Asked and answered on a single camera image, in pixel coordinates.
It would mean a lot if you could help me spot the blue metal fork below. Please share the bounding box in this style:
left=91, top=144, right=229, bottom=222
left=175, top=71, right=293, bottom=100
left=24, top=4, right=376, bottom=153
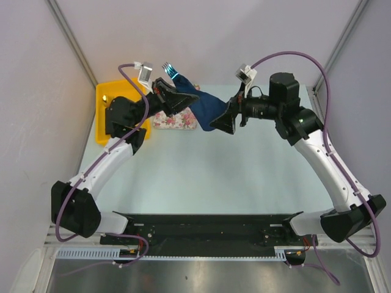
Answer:
left=162, top=62, right=179, bottom=81

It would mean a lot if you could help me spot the black rolled napkin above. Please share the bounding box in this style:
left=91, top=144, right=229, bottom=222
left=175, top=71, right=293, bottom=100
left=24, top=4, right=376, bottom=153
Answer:
left=105, top=107, right=114, bottom=136

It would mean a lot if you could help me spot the dark blue paper napkin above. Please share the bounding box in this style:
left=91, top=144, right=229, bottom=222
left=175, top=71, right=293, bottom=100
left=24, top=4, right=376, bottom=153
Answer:
left=173, top=74, right=227, bottom=132

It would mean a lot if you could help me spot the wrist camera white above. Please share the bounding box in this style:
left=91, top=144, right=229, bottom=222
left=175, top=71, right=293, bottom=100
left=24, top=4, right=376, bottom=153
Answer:
left=134, top=62, right=153, bottom=92
left=235, top=64, right=257, bottom=96

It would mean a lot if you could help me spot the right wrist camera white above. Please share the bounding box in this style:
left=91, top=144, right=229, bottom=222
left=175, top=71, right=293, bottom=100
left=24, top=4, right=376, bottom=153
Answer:
left=235, top=64, right=257, bottom=96

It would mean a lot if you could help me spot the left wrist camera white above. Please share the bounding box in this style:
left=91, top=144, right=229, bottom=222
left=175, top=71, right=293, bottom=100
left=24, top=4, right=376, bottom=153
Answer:
left=134, top=62, right=153, bottom=92

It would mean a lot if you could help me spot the white slotted cable duct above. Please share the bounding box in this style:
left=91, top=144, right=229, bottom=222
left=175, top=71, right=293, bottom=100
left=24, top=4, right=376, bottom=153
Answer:
left=56, top=247, right=287, bottom=261

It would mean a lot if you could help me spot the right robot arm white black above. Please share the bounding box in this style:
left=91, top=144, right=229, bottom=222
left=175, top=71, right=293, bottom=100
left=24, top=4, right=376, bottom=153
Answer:
left=210, top=73, right=386, bottom=245

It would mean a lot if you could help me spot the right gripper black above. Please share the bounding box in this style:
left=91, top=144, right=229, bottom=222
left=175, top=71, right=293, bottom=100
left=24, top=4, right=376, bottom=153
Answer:
left=209, top=82, right=282, bottom=135

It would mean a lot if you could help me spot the yellow plastic bin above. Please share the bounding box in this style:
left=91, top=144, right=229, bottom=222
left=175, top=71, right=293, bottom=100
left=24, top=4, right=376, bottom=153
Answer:
left=95, top=79, right=142, bottom=146

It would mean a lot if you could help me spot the aluminium frame rail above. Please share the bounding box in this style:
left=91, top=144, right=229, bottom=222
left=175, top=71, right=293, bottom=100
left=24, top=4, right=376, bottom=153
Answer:
left=43, top=225, right=376, bottom=249

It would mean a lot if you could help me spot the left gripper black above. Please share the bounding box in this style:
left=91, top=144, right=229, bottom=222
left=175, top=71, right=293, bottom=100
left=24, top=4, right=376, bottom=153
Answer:
left=131, top=78, right=199, bottom=126

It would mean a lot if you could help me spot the floral pattern tray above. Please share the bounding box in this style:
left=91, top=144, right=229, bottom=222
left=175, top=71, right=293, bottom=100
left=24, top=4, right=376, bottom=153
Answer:
left=152, top=108, right=198, bottom=130

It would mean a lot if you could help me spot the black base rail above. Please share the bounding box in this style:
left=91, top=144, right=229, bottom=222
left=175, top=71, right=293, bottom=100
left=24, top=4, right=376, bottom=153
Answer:
left=100, top=214, right=317, bottom=258

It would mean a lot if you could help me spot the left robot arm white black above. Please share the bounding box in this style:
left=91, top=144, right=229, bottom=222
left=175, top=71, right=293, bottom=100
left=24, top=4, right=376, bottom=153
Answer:
left=51, top=78, right=199, bottom=244

